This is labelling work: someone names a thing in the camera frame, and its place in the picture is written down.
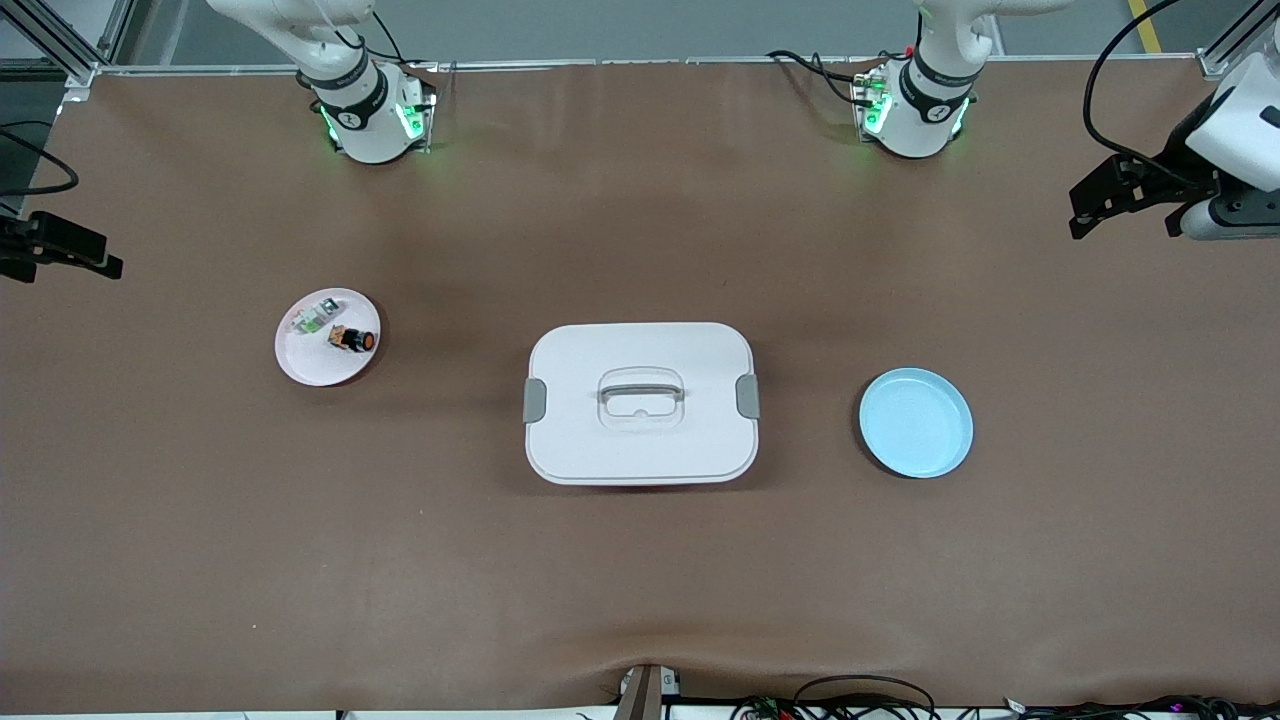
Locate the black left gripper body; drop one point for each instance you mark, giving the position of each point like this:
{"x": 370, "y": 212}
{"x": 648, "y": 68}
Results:
{"x": 1178, "y": 163}

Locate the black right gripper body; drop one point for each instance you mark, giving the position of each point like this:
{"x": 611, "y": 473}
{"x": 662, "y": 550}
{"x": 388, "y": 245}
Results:
{"x": 22, "y": 243}

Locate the orange and black switch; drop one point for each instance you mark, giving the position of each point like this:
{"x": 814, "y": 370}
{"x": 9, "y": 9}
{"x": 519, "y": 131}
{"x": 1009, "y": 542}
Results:
{"x": 355, "y": 339}

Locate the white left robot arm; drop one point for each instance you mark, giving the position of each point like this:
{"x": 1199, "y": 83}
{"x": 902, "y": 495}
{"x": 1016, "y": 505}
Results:
{"x": 920, "y": 120}

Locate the pink round plate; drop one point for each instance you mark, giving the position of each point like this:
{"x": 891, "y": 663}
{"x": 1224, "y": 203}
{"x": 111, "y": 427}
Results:
{"x": 320, "y": 365}

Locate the blue round plate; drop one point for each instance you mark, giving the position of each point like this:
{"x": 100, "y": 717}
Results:
{"x": 915, "y": 425}

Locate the grey box latch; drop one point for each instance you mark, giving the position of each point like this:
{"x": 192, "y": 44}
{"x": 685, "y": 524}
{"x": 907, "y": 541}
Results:
{"x": 748, "y": 397}
{"x": 535, "y": 400}

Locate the white lidded storage box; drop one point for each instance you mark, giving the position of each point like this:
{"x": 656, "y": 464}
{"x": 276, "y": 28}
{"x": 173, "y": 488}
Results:
{"x": 640, "y": 450}

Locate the aluminium frame profile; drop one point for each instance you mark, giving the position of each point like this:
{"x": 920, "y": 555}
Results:
{"x": 70, "y": 45}
{"x": 1230, "y": 50}

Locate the green and white switch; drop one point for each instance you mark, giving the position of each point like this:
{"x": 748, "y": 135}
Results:
{"x": 316, "y": 315}

